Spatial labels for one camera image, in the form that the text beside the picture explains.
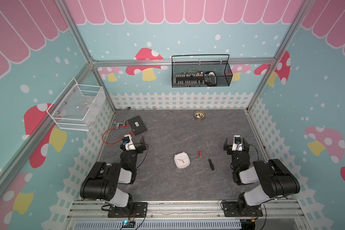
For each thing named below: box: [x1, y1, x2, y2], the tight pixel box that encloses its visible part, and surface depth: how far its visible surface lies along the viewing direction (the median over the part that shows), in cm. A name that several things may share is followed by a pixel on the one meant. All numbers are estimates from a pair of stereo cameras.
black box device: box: [127, 115, 148, 137], surface depth 109 cm
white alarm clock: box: [173, 151, 191, 170], surface depth 91 cm
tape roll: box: [194, 110, 206, 121], surface depth 118 cm
